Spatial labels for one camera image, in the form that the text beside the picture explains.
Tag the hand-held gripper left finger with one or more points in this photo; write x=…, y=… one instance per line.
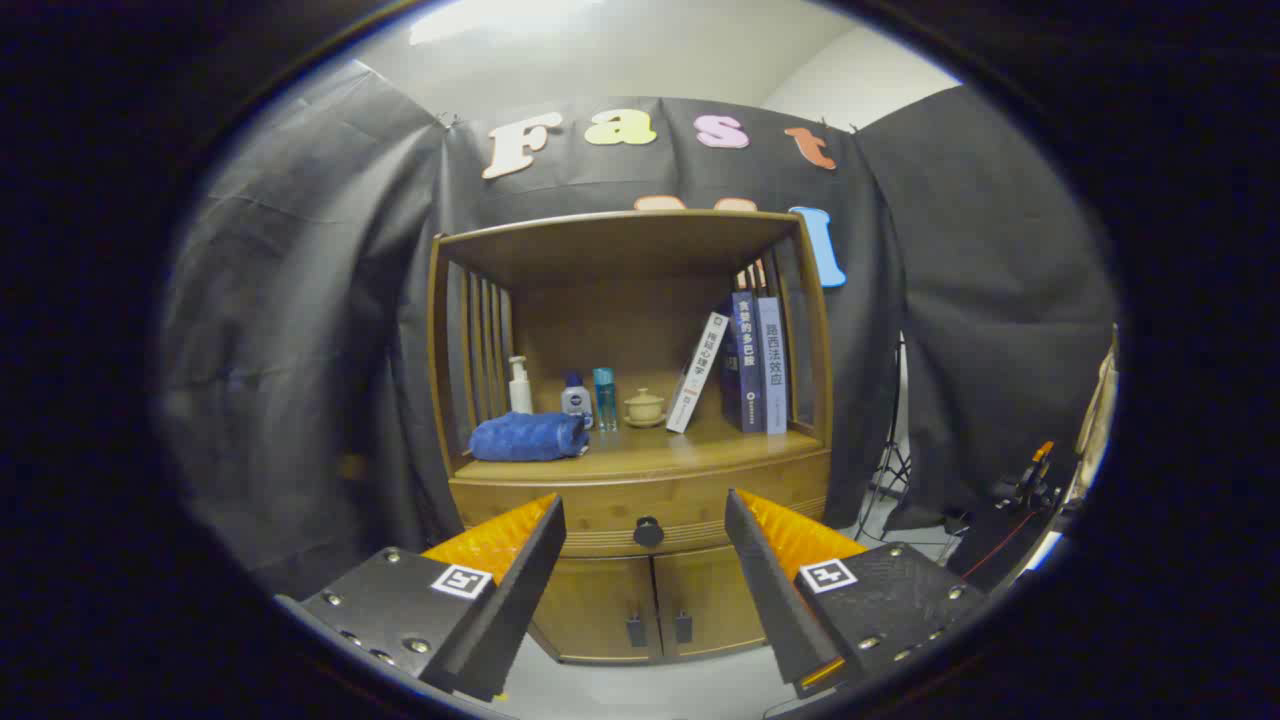
x=510, y=600

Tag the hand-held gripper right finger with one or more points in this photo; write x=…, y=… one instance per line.
x=775, y=590

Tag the wooden drawer with black knob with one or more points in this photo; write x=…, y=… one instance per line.
x=690, y=500

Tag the wooden cabinet door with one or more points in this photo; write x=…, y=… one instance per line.
x=705, y=590
x=600, y=600

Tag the wooden countertop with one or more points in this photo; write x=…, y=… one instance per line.
x=640, y=450

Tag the wooden cabinet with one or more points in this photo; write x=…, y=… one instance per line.
x=620, y=290

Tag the blue folded towel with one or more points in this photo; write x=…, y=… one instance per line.
x=525, y=438

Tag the black light stand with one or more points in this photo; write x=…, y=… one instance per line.
x=890, y=470

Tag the white pump bottle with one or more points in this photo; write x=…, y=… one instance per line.
x=520, y=395

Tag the white bottle with blue cap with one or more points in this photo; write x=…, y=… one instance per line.
x=577, y=402

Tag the beige lidded teacup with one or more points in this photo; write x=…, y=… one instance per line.
x=644, y=408

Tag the light purple book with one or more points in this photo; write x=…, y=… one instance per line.
x=772, y=365

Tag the clear blue bottle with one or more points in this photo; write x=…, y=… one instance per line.
x=605, y=395

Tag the white book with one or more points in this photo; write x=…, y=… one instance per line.
x=697, y=375

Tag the black case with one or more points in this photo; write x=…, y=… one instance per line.
x=1000, y=545

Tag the dark blue book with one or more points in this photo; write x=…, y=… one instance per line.
x=745, y=360

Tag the black device with orange tip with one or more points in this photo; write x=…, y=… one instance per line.
x=1030, y=490

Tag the beige cloth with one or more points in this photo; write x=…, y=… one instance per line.
x=1097, y=420

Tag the black backdrop cloth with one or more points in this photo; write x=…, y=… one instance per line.
x=300, y=300

